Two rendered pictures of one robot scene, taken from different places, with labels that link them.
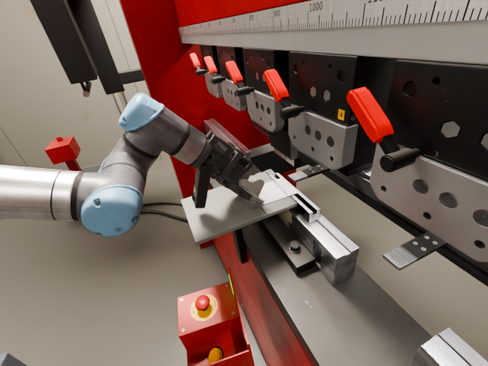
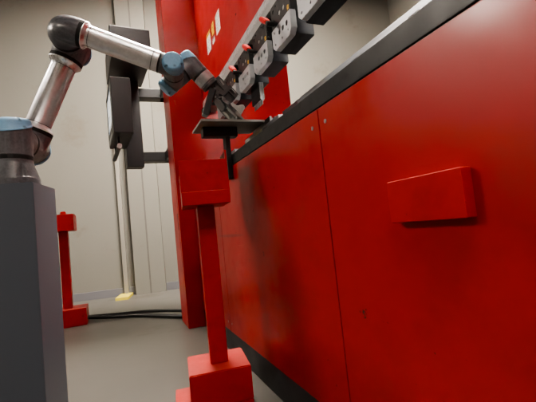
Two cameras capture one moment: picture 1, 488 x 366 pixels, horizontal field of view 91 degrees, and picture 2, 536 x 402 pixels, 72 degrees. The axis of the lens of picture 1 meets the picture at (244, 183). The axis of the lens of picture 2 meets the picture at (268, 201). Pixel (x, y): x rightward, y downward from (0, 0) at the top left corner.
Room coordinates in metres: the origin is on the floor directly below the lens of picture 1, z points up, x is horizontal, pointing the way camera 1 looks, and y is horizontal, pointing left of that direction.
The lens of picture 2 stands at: (-1.02, -0.01, 0.57)
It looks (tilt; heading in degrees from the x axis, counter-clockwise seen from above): 4 degrees up; 356
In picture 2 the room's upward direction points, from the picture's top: 6 degrees counter-clockwise
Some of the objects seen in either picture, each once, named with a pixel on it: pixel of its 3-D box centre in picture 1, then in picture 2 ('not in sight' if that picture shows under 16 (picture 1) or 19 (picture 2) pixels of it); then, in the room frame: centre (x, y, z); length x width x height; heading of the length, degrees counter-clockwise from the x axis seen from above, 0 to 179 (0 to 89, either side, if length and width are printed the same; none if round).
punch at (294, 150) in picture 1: (282, 141); (258, 97); (0.56, -0.11, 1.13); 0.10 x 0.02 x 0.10; 19
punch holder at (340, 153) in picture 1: (334, 105); (269, 49); (0.39, -0.17, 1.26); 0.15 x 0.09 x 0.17; 19
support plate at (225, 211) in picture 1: (235, 202); (227, 127); (0.51, 0.03, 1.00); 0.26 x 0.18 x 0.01; 109
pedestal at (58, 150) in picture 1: (84, 184); (65, 267); (1.81, 1.34, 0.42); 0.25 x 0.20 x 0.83; 109
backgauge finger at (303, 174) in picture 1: (328, 163); not in sight; (0.61, -0.26, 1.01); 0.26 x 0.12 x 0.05; 109
